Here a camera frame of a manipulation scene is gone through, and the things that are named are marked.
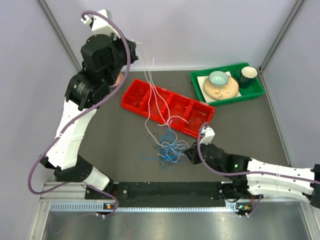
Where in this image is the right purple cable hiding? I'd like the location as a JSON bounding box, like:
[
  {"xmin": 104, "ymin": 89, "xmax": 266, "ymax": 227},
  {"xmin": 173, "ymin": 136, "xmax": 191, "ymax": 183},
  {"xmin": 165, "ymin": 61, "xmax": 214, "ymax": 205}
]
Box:
[{"xmin": 196, "ymin": 121, "xmax": 320, "ymax": 186}]

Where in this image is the red wire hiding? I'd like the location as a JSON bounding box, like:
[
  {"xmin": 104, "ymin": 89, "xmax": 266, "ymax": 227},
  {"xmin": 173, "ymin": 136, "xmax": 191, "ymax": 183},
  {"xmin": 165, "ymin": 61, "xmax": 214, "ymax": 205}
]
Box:
[{"xmin": 128, "ymin": 87, "xmax": 142, "ymax": 103}]

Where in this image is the light blue bowl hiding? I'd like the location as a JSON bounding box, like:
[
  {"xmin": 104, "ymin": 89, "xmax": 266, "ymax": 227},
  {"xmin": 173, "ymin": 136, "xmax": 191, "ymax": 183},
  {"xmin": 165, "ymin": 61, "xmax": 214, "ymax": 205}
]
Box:
[{"xmin": 208, "ymin": 71, "xmax": 229, "ymax": 87}]

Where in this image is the slotted cable duct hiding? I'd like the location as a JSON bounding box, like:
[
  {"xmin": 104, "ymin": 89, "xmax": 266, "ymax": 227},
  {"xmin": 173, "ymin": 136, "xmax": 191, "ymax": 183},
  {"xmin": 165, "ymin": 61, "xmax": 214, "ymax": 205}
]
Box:
[{"xmin": 50, "ymin": 201, "xmax": 252, "ymax": 213}]

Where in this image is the tan ceramic plate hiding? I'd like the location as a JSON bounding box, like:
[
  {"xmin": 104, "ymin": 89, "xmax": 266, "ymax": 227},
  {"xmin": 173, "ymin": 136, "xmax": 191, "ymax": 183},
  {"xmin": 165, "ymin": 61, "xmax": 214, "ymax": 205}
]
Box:
[{"xmin": 203, "ymin": 75, "xmax": 240, "ymax": 101}]

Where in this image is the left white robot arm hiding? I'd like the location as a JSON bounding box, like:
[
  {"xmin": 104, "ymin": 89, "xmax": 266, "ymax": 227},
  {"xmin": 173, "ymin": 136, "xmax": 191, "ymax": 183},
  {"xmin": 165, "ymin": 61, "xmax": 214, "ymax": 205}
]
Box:
[{"xmin": 40, "ymin": 34, "xmax": 138, "ymax": 199}]

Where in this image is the pink patterned bowl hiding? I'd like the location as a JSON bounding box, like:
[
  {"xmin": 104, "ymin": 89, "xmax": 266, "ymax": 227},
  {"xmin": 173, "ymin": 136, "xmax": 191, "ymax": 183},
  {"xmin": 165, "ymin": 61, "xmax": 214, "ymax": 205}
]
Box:
[{"xmin": 113, "ymin": 72, "xmax": 124, "ymax": 88}]

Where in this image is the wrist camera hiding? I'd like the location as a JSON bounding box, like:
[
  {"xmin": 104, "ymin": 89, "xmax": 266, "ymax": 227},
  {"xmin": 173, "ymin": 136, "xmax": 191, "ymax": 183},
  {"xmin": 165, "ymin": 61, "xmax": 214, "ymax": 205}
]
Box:
[
  {"xmin": 81, "ymin": 15, "xmax": 120, "ymax": 38},
  {"xmin": 200, "ymin": 126, "xmax": 216, "ymax": 145}
]

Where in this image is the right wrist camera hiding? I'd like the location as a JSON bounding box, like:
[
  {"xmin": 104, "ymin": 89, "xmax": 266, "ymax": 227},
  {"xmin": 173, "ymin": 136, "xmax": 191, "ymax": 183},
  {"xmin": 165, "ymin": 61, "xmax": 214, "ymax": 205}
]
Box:
[{"xmin": 200, "ymin": 126, "xmax": 216, "ymax": 145}]

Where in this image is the purple cable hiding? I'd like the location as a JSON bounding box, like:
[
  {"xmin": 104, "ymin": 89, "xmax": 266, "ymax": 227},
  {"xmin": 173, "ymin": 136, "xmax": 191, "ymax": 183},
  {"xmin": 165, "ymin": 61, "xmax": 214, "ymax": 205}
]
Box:
[
  {"xmin": 27, "ymin": 10, "xmax": 131, "ymax": 195},
  {"xmin": 196, "ymin": 121, "xmax": 320, "ymax": 186}
]

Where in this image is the white wire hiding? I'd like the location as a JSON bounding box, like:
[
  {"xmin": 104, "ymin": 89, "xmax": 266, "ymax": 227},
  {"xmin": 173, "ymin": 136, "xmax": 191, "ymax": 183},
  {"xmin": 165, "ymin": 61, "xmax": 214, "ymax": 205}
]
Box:
[{"xmin": 136, "ymin": 42, "xmax": 191, "ymax": 166}]

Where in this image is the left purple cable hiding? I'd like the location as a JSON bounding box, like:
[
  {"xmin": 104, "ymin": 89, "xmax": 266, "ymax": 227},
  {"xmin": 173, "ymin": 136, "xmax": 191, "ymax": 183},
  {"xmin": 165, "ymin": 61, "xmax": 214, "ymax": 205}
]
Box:
[{"xmin": 27, "ymin": 10, "xmax": 131, "ymax": 195}]

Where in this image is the red compartment bin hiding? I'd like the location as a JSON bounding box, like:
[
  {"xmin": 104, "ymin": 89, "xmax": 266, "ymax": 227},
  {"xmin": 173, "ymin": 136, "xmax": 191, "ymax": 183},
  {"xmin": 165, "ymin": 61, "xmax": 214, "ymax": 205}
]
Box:
[{"xmin": 121, "ymin": 79, "xmax": 215, "ymax": 138}]

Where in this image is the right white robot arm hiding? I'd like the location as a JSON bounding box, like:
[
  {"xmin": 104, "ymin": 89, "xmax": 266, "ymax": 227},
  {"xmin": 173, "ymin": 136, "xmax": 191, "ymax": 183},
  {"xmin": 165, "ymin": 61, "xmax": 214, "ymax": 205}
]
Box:
[{"xmin": 184, "ymin": 143, "xmax": 320, "ymax": 208}]

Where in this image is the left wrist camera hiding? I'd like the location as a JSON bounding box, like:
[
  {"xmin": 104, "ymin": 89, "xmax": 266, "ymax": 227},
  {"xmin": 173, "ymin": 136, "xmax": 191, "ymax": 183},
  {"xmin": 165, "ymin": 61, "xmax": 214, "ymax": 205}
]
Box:
[{"xmin": 81, "ymin": 15, "xmax": 120, "ymax": 38}]

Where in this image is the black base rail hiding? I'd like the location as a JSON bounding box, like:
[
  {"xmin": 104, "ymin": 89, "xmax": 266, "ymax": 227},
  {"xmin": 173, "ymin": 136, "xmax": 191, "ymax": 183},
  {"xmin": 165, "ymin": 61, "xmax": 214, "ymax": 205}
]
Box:
[{"xmin": 84, "ymin": 181, "xmax": 237, "ymax": 208}]

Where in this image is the dark green mug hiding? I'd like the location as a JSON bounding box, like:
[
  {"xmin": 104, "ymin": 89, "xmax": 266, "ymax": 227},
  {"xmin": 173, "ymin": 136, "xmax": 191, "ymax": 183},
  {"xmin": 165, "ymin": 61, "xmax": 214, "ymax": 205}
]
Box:
[{"xmin": 234, "ymin": 66, "xmax": 258, "ymax": 89}]

